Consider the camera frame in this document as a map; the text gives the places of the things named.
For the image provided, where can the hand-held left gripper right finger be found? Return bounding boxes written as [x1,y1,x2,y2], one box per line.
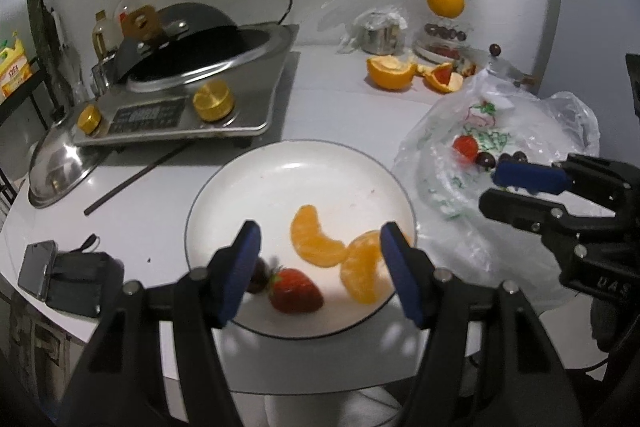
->
[380,222,586,427]

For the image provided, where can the black pouch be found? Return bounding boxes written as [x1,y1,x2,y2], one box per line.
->
[45,234,125,319]

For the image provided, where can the steel saucepan lid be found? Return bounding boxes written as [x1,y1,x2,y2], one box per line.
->
[482,43,526,80]

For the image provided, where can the orange peel half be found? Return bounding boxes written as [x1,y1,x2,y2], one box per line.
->
[366,54,418,91]

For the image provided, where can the cluster of cherries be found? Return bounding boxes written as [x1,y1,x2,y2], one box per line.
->
[475,150,528,170]

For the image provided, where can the dark cherry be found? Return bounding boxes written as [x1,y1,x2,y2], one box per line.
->
[246,257,273,295]

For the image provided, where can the single orange segment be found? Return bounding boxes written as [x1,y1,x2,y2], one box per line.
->
[291,205,349,268]

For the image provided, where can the black wok with wooden handle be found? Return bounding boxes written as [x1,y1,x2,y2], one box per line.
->
[116,2,246,80]

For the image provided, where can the silver phone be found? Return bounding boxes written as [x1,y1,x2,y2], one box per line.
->
[17,241,58,300]

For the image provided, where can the dark vertical pipe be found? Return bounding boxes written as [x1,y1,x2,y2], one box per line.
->
[25,0,56,72]

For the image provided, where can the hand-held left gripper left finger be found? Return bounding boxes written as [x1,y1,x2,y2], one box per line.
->
[60,220,263,427]

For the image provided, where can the joined orange segments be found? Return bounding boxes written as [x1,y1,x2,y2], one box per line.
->
[340,230,407,305]

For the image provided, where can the crumpled clear plastic wrap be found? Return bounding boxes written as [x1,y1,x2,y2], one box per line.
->
[340,4,411,55]

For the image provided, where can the whole orange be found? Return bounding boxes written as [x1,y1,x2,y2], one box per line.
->
[426,0,465,18]

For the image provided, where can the red strawberry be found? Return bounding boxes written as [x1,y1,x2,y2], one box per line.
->
[452,134,480,162]
[269,268,324,314]

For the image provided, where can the oil bottle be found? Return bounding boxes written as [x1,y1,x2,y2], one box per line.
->
[91,10,121,62]

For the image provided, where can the clear printed plastic bag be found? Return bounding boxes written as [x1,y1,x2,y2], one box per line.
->
[392,69,601,308]

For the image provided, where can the black chopstick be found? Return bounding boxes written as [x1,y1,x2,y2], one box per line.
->
[84,142,191,216]

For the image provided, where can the steel cup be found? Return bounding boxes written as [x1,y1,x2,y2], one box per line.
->
[367,24,403,55]

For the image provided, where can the steel induction cooker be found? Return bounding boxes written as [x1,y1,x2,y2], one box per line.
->
[72,24,301,150]

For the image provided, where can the red cap clear bottle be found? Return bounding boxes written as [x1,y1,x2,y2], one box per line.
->
[114,0,138,32]

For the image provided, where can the steel wok lid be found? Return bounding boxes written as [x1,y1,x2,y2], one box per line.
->
[28,112,108,209]

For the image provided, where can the clear glass fruit bowl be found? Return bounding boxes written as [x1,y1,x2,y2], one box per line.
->
[412,18,475,62]

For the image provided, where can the large gold cooker knob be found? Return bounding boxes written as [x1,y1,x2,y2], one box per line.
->
[193,81,235,122]

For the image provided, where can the yellow detergent bottle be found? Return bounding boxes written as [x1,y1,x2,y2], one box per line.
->
[0,32,36,100]

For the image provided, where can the orange peel with red flesh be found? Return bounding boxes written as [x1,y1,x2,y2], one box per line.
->
[417,59,477,95]

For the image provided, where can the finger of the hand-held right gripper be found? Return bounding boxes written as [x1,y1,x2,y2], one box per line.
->
[479,188,618,275]
[491,153,636,210]

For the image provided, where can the white round plate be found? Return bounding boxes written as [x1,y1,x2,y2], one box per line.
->
[184,140,418,340]

